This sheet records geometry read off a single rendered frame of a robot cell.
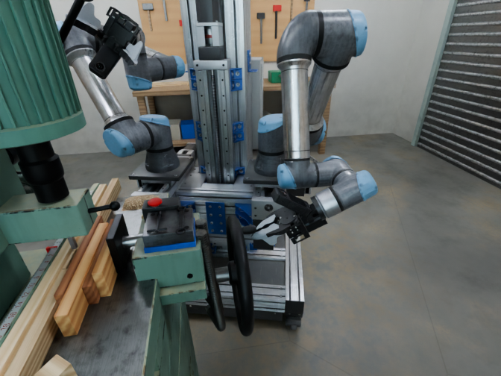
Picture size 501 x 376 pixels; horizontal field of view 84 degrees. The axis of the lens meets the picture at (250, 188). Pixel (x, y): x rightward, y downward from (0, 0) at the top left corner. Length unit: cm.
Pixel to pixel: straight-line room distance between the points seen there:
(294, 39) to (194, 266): 62
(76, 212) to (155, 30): 332
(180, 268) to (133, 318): 12
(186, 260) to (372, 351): 122
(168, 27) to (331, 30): 305
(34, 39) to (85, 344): 46
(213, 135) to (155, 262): 81
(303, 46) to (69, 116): 58
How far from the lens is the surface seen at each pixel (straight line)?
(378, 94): 453
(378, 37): 439
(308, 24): 84
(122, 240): 65
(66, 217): 61
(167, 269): 61
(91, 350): 57
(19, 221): 65
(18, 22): 51
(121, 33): 84
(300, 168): 80
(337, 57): 90
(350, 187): 77
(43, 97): 52
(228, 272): 72
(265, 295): 145
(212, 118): 128
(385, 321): 178
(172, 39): 377
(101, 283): 61
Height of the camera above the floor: 133
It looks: 29 degrees down
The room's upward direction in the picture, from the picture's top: 1 degrees counter-clockwise
